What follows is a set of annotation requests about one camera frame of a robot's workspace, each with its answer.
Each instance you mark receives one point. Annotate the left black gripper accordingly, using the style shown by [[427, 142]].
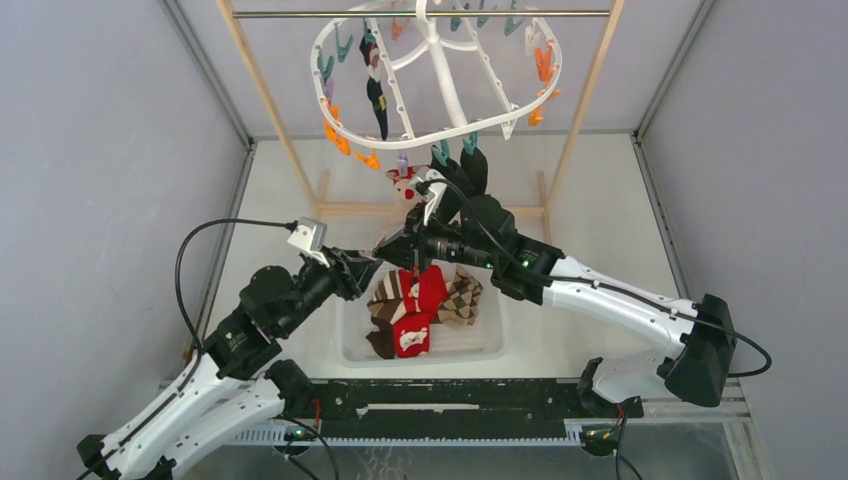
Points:
[[351, 272]]

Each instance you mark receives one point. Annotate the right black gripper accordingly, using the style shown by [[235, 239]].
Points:
[[410, 247]]

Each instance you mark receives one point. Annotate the brown white wavy sock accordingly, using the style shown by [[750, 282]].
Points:
[[387, 304]]

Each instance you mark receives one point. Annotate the beige sock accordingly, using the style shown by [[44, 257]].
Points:
[[404, 199]]

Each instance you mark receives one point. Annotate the red sock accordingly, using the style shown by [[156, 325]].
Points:
[[412, 335], [423, 292]]

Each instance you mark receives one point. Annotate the brown striped sock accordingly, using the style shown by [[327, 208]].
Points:
[[381, 338]]

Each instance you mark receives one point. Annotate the argyle brown sock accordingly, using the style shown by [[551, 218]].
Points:
[[461, 306]]

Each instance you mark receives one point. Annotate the black sock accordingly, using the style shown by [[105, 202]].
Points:
[[476, 168], [450, 203]]

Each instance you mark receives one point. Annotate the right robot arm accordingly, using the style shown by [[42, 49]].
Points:
[[691, 343]]

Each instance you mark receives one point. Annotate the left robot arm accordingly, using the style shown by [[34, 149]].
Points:
[[236, 380]]

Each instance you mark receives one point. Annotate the white oval clip hanger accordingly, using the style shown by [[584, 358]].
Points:
[[428, 75]]

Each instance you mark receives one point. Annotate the white plastic laundry basket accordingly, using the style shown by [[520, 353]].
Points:
[[485, 340]]

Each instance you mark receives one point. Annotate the santa pattern dark sock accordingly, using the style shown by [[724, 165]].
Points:
[[370, 52]]

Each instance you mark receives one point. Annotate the metal hanging rod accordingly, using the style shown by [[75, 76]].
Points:
[[278, 13]]

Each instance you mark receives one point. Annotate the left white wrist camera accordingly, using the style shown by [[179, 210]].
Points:
[[308, 237]]

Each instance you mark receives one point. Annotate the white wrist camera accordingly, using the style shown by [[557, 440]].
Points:
[[431, 185], [308, 237]]

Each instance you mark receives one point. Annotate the wooden drying rack frame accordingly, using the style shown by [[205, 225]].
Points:
[[265, 106]]

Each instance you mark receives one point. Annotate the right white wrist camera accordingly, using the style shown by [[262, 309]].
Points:
[[431, 185]]

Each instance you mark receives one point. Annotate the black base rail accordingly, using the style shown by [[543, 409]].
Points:
[[454, 406]]

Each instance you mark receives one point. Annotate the white cable duct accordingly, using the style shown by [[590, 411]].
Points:
[[282, 434]]

